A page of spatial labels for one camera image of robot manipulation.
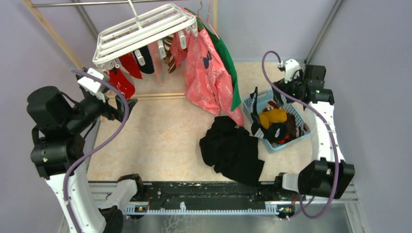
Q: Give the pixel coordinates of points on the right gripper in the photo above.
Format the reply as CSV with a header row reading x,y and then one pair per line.
x,y
282,86

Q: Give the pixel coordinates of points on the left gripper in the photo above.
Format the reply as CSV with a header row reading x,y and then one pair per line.
x,y
111,112

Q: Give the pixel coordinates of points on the red patterned sock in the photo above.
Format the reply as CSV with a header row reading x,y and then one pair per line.
x,y
121,83

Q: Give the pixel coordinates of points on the mustard yellow striped sock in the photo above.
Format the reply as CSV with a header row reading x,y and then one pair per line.
x,y
273,116

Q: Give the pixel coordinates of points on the dark navy short sock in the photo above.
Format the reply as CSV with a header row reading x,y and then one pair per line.
x,y
276,132

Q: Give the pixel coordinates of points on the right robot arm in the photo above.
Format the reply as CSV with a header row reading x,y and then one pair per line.
x,y
328,172

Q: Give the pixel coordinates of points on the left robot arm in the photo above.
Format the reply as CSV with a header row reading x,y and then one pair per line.
x,y
59,158

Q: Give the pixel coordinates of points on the green garment on hanger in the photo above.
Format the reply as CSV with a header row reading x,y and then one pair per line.
x,y
225,56

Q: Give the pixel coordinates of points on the white plastic sock hanger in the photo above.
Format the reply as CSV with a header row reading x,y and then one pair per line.
x,y
142,30

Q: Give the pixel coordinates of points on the light blue plastic basket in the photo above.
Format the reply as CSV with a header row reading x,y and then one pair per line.
x,y
263,98

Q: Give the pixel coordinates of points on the red sock rear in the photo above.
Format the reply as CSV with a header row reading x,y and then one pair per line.
x,y
129,63

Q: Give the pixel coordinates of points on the pink hanging sock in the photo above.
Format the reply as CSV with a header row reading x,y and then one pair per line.
x,y
157,63

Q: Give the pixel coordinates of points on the brown striped sock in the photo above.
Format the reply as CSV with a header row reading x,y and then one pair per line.
x,y
169,59

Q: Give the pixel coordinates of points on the pink printed shirt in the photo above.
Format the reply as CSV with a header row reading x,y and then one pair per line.
x,y
208,83

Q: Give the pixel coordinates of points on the black cloth pile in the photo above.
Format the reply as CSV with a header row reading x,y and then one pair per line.
x,y
232,151

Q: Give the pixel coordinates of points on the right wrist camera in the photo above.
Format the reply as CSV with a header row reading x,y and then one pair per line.
x,y
291,67

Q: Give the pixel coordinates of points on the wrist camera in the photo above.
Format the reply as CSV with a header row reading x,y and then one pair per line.
x,y
291,67
93,87

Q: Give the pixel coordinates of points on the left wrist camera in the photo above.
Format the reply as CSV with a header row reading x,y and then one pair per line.
x,y
93,87

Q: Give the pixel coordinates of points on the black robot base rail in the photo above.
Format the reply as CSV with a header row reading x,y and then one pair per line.
x,y
211,198

